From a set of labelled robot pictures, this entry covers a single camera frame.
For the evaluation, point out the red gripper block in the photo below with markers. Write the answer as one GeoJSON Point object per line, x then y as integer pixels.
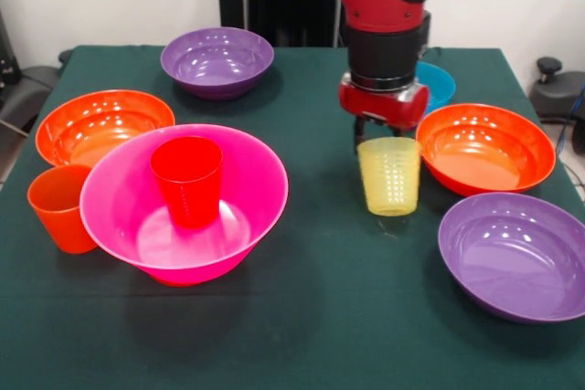
{"type": "Point", "coordinates": [388, 107]}

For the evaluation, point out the yellow cup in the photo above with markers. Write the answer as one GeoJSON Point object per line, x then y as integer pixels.
{"type": "Point", "coordinates": [388, 180]}

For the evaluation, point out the blue bowl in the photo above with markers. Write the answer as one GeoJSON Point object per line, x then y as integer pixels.
{"type": "Point", "coordinates": [441, 86]}

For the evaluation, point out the large orange bowl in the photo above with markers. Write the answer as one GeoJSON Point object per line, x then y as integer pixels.
{"type": "Point", "coordinates": [484, 148]}
{"type": "Point", "coordinates": [91, 129]}

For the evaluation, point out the large pink bowl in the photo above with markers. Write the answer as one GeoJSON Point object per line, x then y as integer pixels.
{"type": "Point", "coordinates": [256, 180]}

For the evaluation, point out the red cup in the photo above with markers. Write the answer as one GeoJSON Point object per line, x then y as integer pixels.
{"type": "Point", "coordinates": [189, 189]}

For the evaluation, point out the purple bowl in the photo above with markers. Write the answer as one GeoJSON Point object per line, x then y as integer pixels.
{"type": "Point", "coordinates": [512, 257]}
{"type": "Point", "coordinates": [215, 61]}

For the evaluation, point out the dark green tablecloth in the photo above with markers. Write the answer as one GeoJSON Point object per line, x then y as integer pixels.
{"type": "Point", "coordinates": [292, 317]}

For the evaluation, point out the orange cup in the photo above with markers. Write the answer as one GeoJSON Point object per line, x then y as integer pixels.
{"type": "Point", "coordinates": [59, 221]}

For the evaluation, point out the black side stand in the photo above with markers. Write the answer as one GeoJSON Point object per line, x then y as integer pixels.
{"type": "Point", "coordinates": [13, 107]}

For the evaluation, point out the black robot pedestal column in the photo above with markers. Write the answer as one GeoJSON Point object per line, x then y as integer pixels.
{"type": "Point", "coordinates": [292, 20]}

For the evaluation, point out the black pedestal leg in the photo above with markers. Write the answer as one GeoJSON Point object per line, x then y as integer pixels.
{"type": "Point", "coordinates": [39, 81]}
{"type": "Point", "coordinates": [557, 93]}

